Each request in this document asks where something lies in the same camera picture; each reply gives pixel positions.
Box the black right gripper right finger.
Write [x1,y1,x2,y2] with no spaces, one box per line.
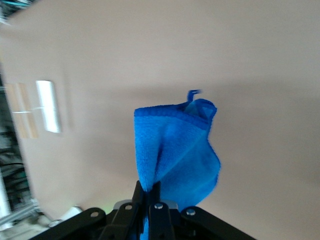
[148,181,176,240]

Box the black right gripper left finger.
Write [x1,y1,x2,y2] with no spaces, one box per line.
[98,179,146,240]

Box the blue microfibre towel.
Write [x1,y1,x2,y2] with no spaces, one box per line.
[133,89,222,238]

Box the wooden rack rod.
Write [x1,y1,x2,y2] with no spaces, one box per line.
[4,83,27,140]
[16,83,40,140]

